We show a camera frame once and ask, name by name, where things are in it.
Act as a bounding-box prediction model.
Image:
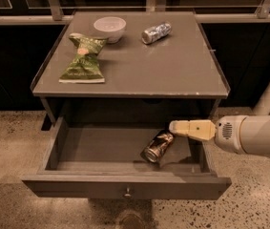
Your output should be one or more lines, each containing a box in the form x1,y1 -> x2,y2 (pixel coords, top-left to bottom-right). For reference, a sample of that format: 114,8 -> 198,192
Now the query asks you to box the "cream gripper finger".
169,120 -> 190,136

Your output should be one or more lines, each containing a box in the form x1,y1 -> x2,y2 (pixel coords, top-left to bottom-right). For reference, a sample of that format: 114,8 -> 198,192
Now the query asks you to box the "orange soda can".
141,130 -> 175,163

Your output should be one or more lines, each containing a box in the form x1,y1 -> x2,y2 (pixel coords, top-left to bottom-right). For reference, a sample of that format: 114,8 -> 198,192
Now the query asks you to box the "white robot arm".
169,82 -> 270,158

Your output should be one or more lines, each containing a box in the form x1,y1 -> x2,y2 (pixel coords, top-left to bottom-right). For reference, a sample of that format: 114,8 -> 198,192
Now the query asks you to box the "metal drawer knob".
123,187 -> 132,198

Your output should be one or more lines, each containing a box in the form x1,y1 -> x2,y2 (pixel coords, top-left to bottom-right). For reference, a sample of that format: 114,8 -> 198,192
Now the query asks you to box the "silver blue can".
141,22 -> 172,45

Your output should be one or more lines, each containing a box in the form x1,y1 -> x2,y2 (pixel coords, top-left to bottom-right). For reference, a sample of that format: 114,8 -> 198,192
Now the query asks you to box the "grey open top drawer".
22,116 -> 232,200

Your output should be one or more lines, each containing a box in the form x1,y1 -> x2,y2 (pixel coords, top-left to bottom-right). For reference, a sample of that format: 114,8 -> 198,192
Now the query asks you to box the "green chip bag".
59,32 -> 107,84

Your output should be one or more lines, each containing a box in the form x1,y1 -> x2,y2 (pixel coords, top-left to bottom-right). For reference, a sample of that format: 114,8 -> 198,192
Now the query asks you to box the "white bowl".
93,16 -> 126,44

